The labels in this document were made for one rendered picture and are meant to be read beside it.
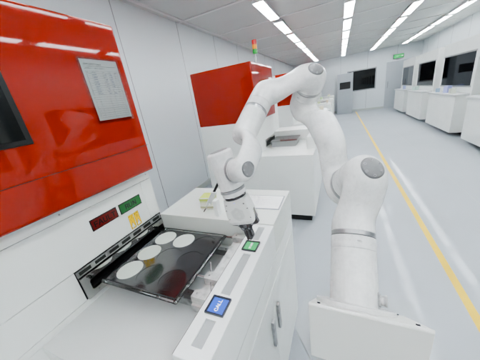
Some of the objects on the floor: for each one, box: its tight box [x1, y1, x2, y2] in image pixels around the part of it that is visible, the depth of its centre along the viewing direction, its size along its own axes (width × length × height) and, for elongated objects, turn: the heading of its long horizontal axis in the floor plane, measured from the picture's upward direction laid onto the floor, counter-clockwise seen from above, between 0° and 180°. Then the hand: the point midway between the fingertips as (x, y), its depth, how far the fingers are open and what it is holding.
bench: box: [425, 34, 480, 135], centre depth 516 cm, size 108×180×200 cm, turn 179°
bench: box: [394, 56, 419, 112], centre depth 889 cm, size 108×180×200 cm, turn 179°
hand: (249, 233), depth 80 cm, fingers closed
